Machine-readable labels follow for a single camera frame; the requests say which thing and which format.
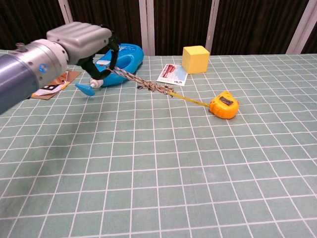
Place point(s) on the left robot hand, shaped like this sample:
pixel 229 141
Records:
pixel 79 41

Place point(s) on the orange tape measure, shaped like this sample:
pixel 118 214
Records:
pixel 224 107

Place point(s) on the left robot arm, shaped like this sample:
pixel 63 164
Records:
pixel 27 69

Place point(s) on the blue pump detergent bottle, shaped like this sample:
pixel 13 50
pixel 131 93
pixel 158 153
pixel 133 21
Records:
pixel 123 65

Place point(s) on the brown cardboard card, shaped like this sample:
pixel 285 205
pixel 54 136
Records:
pixel 53 88

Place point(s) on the picture postcard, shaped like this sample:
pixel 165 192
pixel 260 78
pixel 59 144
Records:
pixel 173 74

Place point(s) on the yellow cube block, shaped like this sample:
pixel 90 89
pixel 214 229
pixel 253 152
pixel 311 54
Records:
pixel 195 60

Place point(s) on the green checkered tablecloth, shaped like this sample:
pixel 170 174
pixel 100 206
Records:
pixel 158 161

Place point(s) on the white frame post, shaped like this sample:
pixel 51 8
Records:
pixel 301 27
pixel 211 23
pixel 147 26
pixel 65 11

